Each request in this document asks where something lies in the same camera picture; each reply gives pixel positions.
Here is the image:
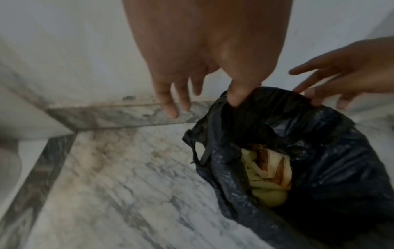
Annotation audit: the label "person's right hand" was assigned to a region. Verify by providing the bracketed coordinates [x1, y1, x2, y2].
[289, 36, 394, 110]

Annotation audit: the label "person's left hand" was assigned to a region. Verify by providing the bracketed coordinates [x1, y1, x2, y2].
[122, 0, 292, 120]

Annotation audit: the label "black plastic garbage bag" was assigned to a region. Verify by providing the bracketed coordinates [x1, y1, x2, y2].
[182, 85, 394, 249]

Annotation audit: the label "yellow-green food scraps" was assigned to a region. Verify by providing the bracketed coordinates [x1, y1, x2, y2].
[240, 144, 293, 208]

